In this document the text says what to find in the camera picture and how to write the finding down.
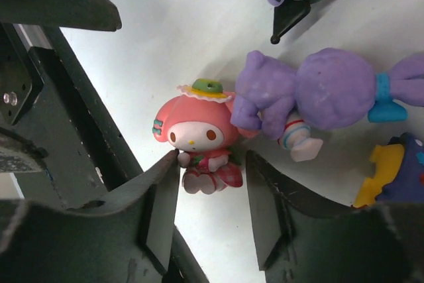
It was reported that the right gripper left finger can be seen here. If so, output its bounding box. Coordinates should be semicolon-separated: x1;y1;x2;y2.
1;150;180;282

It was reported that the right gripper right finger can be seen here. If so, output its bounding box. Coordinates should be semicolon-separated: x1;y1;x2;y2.
246;150;423;282

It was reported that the yellow mouse navy-hood figurine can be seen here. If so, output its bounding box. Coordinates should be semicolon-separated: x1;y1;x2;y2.
352;133;423;208

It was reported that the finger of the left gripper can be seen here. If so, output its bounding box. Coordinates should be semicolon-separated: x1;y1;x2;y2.
1;0;122;31

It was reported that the purple bunny figurine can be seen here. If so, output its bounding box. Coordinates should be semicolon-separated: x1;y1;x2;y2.
231;48;423;161

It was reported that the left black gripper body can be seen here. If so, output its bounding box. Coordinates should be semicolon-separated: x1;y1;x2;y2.
0;23;209;283

